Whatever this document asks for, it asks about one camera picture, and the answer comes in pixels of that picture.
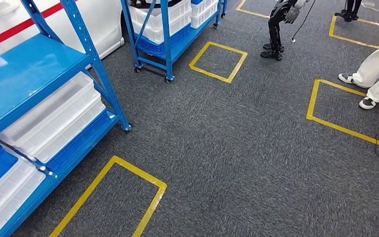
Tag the white car with red stripe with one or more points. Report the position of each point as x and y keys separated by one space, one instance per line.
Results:
x=88 y=19

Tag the small white plastic crate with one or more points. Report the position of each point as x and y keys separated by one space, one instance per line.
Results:
x=204 y=14

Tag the blue wheeled shelf rack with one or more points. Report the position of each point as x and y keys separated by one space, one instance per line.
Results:
x=167 y=49

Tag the black steering wheel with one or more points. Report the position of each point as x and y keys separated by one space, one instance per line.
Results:
x=143 y=4

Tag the small blue plastic crate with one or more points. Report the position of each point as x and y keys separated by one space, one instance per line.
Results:
x=196 y=2

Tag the yellow floor tape square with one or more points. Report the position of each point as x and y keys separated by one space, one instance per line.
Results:
x=225 y=48
x=331 y=27
x=251 y=13
x=312 y=98

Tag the blue metal shelf rack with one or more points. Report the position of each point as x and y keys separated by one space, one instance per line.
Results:
x=29 y=65

